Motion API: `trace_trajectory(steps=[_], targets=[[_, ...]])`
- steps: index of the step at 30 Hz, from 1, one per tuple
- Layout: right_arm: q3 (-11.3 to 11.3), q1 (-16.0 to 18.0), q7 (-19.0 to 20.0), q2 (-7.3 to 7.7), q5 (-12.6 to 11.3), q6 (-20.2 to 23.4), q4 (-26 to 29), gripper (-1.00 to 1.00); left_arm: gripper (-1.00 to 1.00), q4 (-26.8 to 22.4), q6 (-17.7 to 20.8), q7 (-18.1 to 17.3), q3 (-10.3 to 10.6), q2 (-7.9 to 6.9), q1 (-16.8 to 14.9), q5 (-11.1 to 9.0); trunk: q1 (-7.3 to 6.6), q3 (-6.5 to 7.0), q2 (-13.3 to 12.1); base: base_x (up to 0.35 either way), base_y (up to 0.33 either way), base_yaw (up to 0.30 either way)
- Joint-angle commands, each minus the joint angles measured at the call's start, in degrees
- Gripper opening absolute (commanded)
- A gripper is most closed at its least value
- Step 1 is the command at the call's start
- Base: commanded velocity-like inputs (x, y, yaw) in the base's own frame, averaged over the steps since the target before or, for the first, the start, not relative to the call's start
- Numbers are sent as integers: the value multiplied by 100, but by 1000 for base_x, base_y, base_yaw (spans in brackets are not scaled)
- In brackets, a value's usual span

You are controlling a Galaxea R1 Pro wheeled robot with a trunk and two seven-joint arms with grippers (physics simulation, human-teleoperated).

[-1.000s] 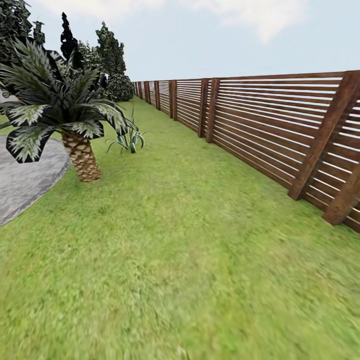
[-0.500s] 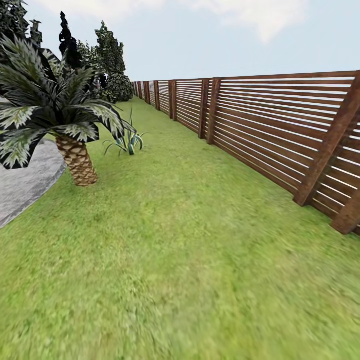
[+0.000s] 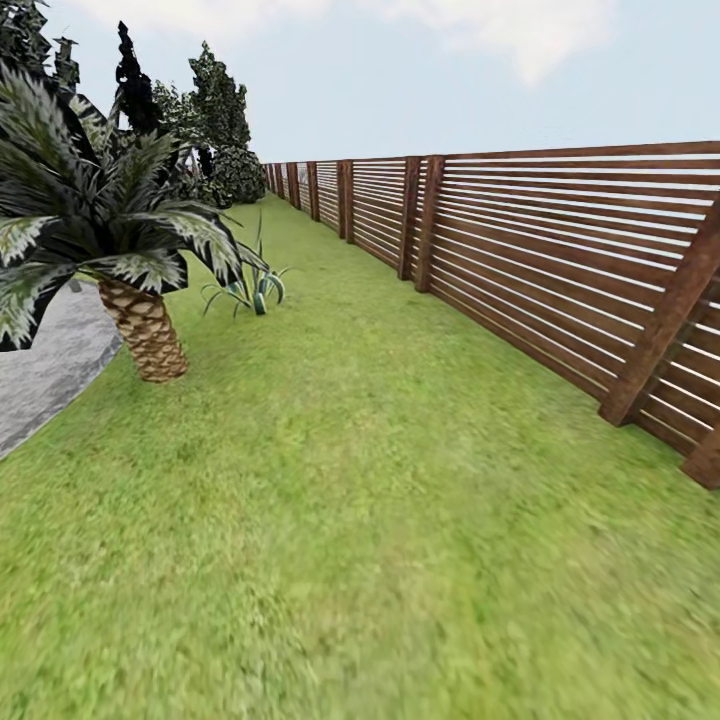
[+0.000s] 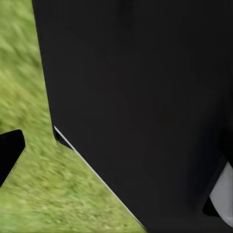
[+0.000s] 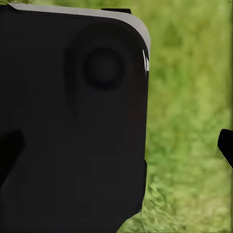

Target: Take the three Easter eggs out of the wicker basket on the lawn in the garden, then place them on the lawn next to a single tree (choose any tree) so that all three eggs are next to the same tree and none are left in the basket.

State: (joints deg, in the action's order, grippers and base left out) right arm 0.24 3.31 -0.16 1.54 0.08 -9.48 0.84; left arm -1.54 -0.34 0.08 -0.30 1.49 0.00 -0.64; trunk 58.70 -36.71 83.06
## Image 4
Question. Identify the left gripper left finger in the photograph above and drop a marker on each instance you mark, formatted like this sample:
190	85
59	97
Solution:
12	145

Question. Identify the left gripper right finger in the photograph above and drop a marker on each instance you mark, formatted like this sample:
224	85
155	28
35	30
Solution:
225	144

